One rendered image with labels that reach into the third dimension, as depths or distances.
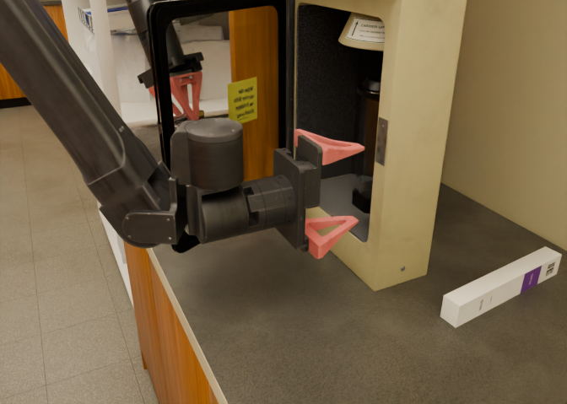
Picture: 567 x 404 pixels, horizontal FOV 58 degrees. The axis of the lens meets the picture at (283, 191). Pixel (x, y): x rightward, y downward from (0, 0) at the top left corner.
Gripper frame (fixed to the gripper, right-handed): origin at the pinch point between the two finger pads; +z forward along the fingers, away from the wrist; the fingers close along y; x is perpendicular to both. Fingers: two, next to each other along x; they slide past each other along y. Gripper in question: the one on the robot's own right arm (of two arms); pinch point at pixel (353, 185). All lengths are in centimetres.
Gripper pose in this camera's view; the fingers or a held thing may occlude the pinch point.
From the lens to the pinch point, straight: 62.8
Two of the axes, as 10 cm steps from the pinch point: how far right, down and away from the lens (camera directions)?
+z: 9.0, -1.8, 4.0
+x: -4.4, -4.0, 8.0
